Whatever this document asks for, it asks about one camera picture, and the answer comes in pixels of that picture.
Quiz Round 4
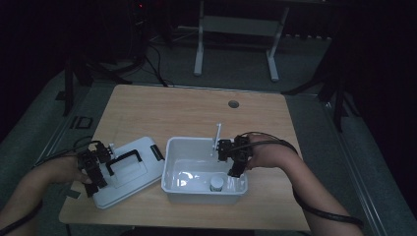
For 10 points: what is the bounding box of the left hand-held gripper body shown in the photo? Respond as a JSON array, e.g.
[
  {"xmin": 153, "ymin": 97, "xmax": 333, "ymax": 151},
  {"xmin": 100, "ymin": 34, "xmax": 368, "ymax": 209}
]
[{"xmin": 77, "ymin": 142, "xmax": 116, "ymax": 175}]

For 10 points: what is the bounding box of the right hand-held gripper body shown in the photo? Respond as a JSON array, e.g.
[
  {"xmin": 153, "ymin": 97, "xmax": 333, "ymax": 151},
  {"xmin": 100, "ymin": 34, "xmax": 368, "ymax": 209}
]
[{"xmin": 211, "ymin": 123, "xmax": 254, "ymax": 165}]

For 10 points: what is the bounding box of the small white-capped bottle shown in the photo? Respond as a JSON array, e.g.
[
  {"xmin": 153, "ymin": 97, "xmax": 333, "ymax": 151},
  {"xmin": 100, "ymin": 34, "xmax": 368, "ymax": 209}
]
[{"xmin": 208, "ymin": 174, "xmax": 226, "ymax": 193}]

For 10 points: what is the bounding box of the white box lid black handle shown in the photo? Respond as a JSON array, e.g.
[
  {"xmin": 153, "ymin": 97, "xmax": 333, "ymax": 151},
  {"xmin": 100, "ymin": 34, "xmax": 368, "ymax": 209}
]
[{"xmin": 91, "ymin": 136, "xmax": 166, "ymax": 210}]

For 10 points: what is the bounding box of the white plastic storage box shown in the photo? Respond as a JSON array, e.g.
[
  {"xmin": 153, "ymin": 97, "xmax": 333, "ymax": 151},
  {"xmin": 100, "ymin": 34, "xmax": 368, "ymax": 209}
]
[{"xmin": 159, "ymin": 136, "xmax": 249, "ymax": 207}]

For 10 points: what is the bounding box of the person's left hand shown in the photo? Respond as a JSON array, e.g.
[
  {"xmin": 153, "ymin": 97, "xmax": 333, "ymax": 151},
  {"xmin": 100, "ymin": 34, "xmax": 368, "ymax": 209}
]
[{"xmin": 46, "ymin": 154, "xmax": 93, "ymax": 185}]

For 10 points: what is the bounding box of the person's right hand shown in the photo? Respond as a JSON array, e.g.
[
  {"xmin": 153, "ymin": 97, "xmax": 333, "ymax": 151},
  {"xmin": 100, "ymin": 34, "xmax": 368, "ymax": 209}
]
[{"xmin": 245, "ymin": 133, "xmax": 296, "ymax": 171}]

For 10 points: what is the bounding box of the black floor tape patch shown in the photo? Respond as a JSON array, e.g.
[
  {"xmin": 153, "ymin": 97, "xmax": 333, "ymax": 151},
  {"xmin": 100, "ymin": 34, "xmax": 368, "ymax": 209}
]
[{"xmin": 64, "ymin": 188, "xmax": 82, "ymax": 201}]

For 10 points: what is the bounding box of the black metal stand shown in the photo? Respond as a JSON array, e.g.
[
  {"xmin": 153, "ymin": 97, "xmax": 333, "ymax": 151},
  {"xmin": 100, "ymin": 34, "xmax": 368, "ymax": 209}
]
[
  {"xmin": 280, "ymin": 32, "xmax": 362, "ymax": 133},
  {"xmin": 61, "ymin": 57, "xmax": 134, "ymax": 118}
]

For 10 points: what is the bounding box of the metal floor rail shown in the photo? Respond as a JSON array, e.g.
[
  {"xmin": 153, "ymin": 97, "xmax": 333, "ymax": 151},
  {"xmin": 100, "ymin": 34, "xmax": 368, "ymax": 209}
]
[
  {"xmin": 0, "ymin": 109, "xmax": 78, "ymax": 230},
  {"xmin": 323, "ymin": 99, "xmax": 389, "ymax": 236}
]

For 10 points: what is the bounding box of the black floor cable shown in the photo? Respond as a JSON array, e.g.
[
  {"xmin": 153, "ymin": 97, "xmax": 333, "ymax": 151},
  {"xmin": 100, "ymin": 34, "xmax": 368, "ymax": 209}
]
[{"xmin": 143, "ymin": 43, "xmax": 175, "ymax": 89}]

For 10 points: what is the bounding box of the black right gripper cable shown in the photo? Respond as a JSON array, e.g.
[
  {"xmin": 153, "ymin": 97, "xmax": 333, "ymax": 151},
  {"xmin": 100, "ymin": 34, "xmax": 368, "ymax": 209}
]
[{"xmin": 229, "ymin": 131, "xmax": 366, "ymax": 230}]

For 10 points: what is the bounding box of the white metal desk frame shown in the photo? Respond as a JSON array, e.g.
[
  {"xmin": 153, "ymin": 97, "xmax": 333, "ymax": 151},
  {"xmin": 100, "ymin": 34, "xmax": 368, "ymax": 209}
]
[{"xmin": 193, "ymin": 0, "xmax": 291, "ymax": 84}]

